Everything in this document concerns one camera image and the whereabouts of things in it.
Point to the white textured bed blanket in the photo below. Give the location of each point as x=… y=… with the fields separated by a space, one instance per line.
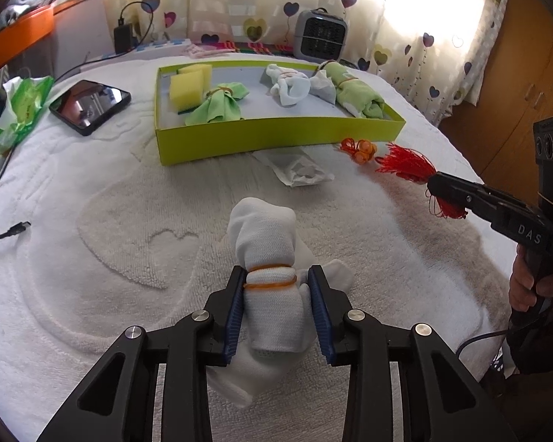
x=120 y=285

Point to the wooden wardrobe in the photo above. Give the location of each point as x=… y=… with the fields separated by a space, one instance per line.
x=511 y=78

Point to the orange box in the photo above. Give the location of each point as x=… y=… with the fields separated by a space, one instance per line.
x=23 y=32

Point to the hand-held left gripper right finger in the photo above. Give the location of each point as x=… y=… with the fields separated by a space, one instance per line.
x=322 y=317

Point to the person's right hand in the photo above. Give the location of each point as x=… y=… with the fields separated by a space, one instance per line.
x=520 y=285

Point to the lime green box tray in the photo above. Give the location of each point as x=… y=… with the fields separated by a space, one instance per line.
x=258 y=140

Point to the small knotted white sock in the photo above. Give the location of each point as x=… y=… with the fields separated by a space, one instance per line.
x=285 y=87

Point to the rolled green towel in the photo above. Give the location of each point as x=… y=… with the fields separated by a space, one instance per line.
x=355 y=92

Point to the black smartphone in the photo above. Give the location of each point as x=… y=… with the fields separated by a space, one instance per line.
x=90 y=106

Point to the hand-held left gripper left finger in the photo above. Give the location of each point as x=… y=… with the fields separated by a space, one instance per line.
x=235 y=317

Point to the green white plastic bag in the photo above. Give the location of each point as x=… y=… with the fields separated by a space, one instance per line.
x=25 y=106

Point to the grey fan heater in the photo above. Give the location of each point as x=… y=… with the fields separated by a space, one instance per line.
x=320 y=37

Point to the black charger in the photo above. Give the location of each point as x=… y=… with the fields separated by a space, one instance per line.
x=123 y=37

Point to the green cloth bundle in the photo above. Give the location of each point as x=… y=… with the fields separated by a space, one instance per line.
x=216 y=108

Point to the heart print curtain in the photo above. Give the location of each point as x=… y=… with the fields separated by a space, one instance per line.
x=396 y=9

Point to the large white sock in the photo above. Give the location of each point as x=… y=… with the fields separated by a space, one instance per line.
x=267 y=239

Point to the plaid blanket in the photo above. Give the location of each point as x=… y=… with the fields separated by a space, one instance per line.
x=262 y=49

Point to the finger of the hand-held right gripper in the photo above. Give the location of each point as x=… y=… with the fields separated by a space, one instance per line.
x=461 y=193

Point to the clear plastic bag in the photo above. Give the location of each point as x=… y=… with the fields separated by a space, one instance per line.
x=299 y=172

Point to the white sachet pouch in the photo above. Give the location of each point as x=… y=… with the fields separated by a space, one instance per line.
x=323 y=88

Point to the white blue power strip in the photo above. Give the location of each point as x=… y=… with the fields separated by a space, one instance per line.
x=161 y=47

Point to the yellow sponge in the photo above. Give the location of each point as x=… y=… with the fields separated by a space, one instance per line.
x=186 y=92
x=202 y=73

